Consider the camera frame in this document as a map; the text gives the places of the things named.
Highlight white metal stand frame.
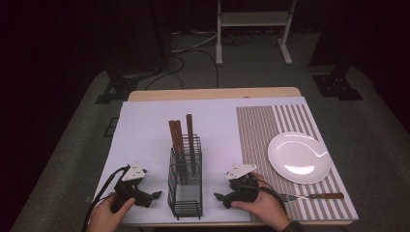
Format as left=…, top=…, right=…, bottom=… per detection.
left=215, top=0, right=298, bottom=68

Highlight dark floor socket box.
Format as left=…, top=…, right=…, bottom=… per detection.
left=102, top=117, right=120, bottom=138

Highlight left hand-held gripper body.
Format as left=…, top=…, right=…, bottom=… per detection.
left=111, top=161, right=153, bottom=214

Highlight wooden-handled fork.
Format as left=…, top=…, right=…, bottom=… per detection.
left=277, top=191, right=345, bottom=204

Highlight white table sheet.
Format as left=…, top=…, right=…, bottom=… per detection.
left=92, top=96, right=308, bottom=225

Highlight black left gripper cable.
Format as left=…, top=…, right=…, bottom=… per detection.
left=81, top=164, right=132, bottom=232

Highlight brown wooden utensil handles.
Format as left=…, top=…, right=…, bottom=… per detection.
left=168, top=120, right=189, bottom=187

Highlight striped placemat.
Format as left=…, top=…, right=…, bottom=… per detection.
left=235, top=102, right=360, bottom=223

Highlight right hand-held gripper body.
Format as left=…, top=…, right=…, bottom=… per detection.
left=224, top=163, right=261, bottom=208

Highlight person's right hand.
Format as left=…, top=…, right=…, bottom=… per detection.
left=230, top=172, right=293, bottom=232

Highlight wooden-handled utensil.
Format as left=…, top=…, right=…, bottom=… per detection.
left=173, top=119, right=190, bottom=186
left=185, top=113, right=197, bottom=177

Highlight white round plate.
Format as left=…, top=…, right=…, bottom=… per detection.
left=267, top=130, right=333, bottom=186

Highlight white floor cable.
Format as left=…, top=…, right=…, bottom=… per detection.
left=169, top=29, right=220, bottom=55

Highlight person's left hand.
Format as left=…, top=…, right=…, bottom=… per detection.
left=86, top=192, right=136, bottom=232

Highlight black stand with base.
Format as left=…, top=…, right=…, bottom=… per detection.
left=308, top=0, right=365, bottom=102
left=94, top=0, right=173, bottom=105

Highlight black wire cutlery rack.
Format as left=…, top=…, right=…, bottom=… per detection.
left=166, top=133, right=204, bottom=221

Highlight black floor cable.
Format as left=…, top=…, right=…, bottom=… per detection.
left=144, top=47, right=220, bottom=92

